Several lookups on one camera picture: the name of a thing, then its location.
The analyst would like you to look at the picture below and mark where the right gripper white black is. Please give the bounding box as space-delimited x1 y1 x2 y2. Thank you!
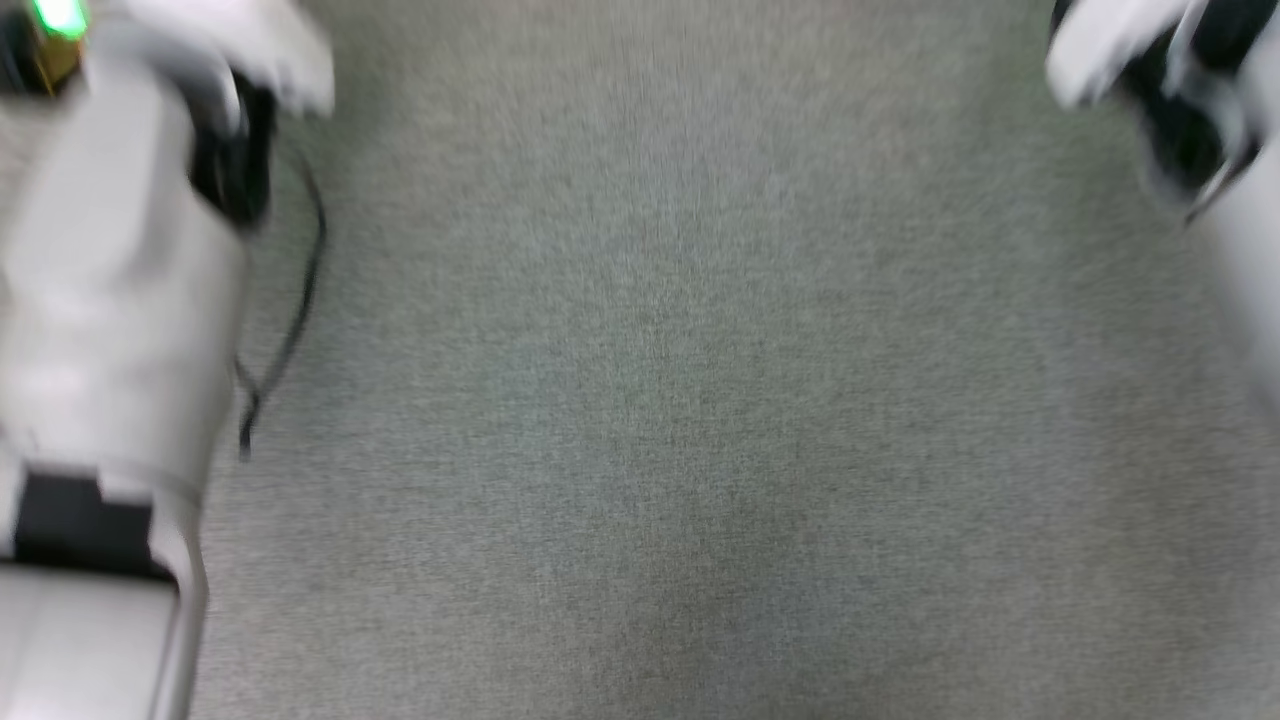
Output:
1045 0 1196 111

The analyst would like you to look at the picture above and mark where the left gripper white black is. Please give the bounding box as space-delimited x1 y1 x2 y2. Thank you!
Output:
0 0 336 126

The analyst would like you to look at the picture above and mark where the grey fabric sofa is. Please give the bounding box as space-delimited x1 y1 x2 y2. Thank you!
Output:
185 0 1280 720

